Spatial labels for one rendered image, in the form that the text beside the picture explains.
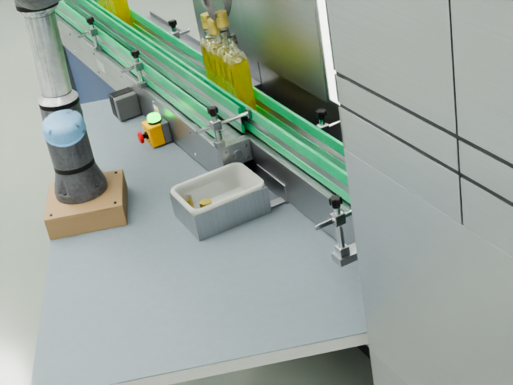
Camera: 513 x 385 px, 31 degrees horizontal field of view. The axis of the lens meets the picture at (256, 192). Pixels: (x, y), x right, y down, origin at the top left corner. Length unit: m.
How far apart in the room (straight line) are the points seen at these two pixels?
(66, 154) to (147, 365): 0.75
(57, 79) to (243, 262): 0.77
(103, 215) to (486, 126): 1.48
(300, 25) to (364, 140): 0.93
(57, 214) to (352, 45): 1.27
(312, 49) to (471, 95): 1.21
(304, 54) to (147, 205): 0.62
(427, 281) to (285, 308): 0.58
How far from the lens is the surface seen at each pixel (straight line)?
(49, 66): 2.68
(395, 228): 1.70
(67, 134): 2.60
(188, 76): 2.96
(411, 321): 1.81
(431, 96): 1.45
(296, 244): 2.40
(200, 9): 3.30
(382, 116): 1.60
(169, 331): 2.20
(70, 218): 2.63
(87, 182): 2.66
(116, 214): 2.62
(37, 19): 2.64
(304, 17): 2.53
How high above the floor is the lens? 2.07
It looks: 30 degrees down
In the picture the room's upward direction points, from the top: 11 degrees counter-clockwise
